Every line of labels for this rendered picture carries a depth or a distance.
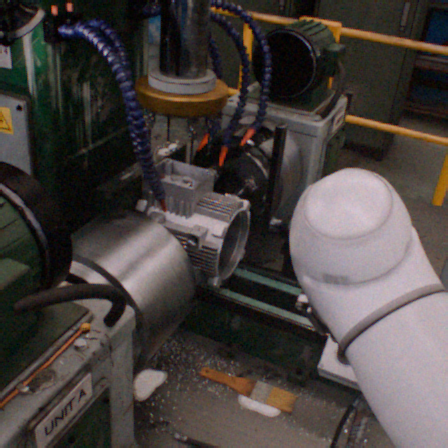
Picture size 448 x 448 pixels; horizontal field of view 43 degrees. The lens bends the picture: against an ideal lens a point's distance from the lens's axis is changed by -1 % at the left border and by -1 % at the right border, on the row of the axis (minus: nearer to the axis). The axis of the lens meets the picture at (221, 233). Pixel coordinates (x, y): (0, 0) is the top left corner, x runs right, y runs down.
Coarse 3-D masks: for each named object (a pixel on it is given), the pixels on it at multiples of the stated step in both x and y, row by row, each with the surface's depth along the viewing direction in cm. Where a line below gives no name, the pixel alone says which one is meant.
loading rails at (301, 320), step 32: (224, 288) 132; (256, 288) 128; (288, 288) 126; (192, 320) 127; (224, 320) 123; (256, 320) 119; (288, 320) 115; (224, 352) 122; (256, 352) 123; (288, 352) 119; (320, 352) 115
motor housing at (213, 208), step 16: (208, 208) 117; (224, 208) 116; (240, 208) 119; (176, 224) 117; (192, 224) 117; (208, 224) 116; (224, 224) 115; (240, 224) 128; (208, 240) 115; (224, 240) 130; (240, 240) 129; (192, 256) 116; (208, 256) 115; (224, 256) 129; (208, 272) 117; (224, 272) 126
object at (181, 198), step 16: (176, 176) 120; (192, 176) 124; (208, 176) 119; (144, 192) 119; (176, 192) 116; (192, 192) 114; (208, 192) 121; (160, 208) 119; (176, 208) 117; (192, 208) 116
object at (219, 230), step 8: (240, 200) 123; (136, 208) 119; (144, 208) 119; (248, 208) 124; (216, 224) 113; (216, 232) 113; (224, 232) 114; (240, 256) 129; (208, 280) 119; (216, 280) 119
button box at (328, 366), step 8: (328, 336) 90; (328, 344) 89; (336, 344) 89; (328, 352) 89; (320, 360) 88; (328, 360) 88; (336, 360) 88; (320, 368) 88; (328, 368) 88; (336, 368) 87; (344, 368) 87; (352, 368) 87; (328, 376) 90; (336, 376) 88; (344, 376) 87; (352, 376) 86; (352, 384) 88
